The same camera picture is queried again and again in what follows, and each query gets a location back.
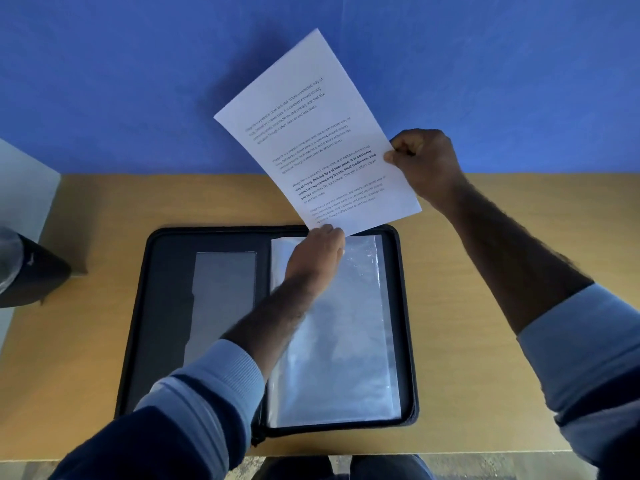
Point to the person's left hand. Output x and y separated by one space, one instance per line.
312 259

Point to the person's leg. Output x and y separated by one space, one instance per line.
390 468
295 469

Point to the person's right leg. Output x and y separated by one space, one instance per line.
390 468

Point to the white printed paper sheet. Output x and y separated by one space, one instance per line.
310 134

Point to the person's right forearm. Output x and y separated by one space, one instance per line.
530 279

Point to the person's left leg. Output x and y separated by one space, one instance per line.
295 469

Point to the black bottle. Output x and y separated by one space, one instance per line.
35 274

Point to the grey partition panel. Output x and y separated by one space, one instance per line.
25 194

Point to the clear plastic folder sleeves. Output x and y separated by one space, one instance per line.
345 344

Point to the black zip document folder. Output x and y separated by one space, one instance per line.
165 294

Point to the person's right thumb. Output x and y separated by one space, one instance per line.
393 158

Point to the person's left thumb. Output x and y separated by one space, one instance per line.
340 249

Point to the person's left forearm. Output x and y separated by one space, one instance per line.
240 359

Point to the person's right hand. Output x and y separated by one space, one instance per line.
430 164

